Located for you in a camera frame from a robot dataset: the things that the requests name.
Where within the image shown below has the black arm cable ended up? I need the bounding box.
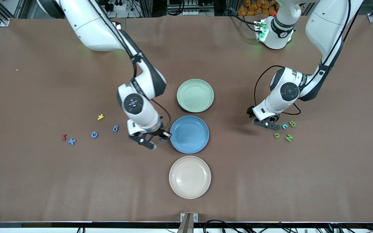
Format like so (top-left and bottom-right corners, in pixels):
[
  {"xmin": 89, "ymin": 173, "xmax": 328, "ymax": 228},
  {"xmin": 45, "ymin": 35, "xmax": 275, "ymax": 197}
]
[
  {"xmin": 254, "ymin": 65, "xmax": 302, "ymax": 116},
  {"xmin": 88, "ymin": 0, "xmax": 172, "ymax": 130}
]

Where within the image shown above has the blue round plate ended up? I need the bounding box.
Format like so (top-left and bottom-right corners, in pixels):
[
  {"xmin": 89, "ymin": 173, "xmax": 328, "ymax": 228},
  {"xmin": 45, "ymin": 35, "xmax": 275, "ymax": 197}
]
[{"xmin": 169, "ymin": 116, "xmax": 210, "ymax": 154}]

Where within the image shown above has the beige round plate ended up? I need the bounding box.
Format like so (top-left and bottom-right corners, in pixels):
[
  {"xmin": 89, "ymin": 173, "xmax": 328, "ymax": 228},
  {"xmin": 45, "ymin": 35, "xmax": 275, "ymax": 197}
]
[{"xmin": 169, "ymin": 156, "xmax": 212, "ymax": 199}]

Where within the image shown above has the black cable under table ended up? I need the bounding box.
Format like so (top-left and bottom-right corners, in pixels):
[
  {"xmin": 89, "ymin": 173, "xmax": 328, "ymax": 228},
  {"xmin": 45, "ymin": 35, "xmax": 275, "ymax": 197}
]
[{"xmin": 203, "ymin": 219, "xmax": 239, "ymax": 233}]

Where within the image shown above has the pile of orange objects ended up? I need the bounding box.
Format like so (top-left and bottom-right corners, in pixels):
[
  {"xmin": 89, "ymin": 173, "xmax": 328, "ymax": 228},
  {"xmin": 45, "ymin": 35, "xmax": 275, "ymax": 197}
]
[{"xmin": 237, "ymin": 0, "xmax": 279, "ymax": 17}]

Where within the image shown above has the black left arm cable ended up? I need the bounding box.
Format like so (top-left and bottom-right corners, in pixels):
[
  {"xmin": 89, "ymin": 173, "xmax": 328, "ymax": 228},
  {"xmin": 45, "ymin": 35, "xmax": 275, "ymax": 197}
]
[{"xmin": 254, "ymin": 65, "xmax": 302, "ymax": 116}]

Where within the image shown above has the brown table cover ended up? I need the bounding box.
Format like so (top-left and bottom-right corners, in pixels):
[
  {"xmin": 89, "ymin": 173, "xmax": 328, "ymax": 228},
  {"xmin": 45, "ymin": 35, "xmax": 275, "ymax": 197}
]
[{"xmin": 0, "ymin": 15, "xmax": 373, "ymax": 224}]

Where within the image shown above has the pale green round plate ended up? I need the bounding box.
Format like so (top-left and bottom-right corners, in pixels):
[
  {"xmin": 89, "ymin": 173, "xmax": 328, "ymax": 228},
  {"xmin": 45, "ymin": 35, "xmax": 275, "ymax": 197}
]
[{"xmin": 176, "ymin": 79, "xmax": 215, "ymax": 113}]

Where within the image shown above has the grey metal camera mount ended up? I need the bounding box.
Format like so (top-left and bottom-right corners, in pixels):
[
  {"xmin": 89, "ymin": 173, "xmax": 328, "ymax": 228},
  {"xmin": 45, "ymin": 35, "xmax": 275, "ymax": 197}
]
[{"xmin": 180, "ymin": 212, "xmax": 198, "ymax": 233}]

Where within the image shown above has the white power strip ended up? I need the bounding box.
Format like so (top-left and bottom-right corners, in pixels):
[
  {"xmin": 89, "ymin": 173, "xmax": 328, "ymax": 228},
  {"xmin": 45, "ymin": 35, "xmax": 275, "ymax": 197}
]
[
  {"xmin": 182, "ymin": 9, "xmax": 214, "ymax": 17},
  {"xmin": 105, "ymin": 0, "xmax": 132, "ymax": 12}
]

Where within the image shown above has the black table edge rail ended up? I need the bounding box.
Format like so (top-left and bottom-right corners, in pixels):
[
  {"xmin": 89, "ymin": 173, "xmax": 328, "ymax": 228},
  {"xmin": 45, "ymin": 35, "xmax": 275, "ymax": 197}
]
[{"xmin": 0, "ymin": 221, "xmax": 373, "ymax": 229}]

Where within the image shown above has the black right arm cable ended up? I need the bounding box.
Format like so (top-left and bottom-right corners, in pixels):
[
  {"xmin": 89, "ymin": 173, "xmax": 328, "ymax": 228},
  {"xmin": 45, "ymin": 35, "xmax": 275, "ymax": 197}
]
[{"xmin": 88, "ymin": 0, "xmax": 172, "ymax": 130}]

